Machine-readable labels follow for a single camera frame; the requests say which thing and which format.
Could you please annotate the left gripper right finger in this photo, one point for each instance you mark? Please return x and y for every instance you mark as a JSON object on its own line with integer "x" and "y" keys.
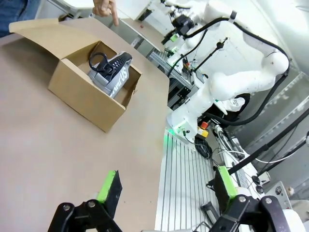
{"x": 225, "y": 188}

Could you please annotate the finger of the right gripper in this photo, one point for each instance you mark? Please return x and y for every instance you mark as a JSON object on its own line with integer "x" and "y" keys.
{"x": 172, "y": 38}
{"x": 171, "y": 50}

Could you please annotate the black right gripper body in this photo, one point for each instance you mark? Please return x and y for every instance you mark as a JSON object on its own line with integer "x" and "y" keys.
{"x": 183, "y": 23}

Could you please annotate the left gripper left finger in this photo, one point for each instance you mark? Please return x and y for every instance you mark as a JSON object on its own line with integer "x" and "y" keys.
{"x": 112, "y": 191}

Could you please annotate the grey CAMPUS pencil case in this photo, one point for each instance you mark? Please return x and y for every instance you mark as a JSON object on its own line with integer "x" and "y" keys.
{"x": 116, "y": 75}

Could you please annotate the brown cardboard box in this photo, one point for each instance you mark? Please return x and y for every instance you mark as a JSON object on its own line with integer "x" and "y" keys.
{"x": 72, "y": 96}

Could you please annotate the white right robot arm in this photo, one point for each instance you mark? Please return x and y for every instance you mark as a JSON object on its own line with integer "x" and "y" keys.
{"x": 241, "y": 82}

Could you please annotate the person's left hand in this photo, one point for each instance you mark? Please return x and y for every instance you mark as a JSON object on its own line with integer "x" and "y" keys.
{"x": 103, "y": 9}

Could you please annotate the large white table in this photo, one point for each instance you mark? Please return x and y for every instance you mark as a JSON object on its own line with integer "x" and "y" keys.
{"x": 149, "y": 31}

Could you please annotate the black metal bar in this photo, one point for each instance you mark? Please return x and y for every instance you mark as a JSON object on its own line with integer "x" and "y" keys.
{"x": 285, "y": 157}
{"x": 265, "y": 146}

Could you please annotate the red emergency stop button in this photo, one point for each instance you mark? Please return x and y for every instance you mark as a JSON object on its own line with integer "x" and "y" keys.
{"x": 203, "y": 129}

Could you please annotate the aluminium profile frame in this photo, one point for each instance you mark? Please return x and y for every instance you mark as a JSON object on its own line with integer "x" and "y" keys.
{"x": 178, "y": 84}

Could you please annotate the thin black camera stand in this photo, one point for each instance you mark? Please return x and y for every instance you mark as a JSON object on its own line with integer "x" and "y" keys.
{"x": 212, "y": 52}

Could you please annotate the slotted aluminium base plate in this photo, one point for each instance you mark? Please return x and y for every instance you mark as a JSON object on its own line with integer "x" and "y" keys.
{"x": 183, "y": 181}

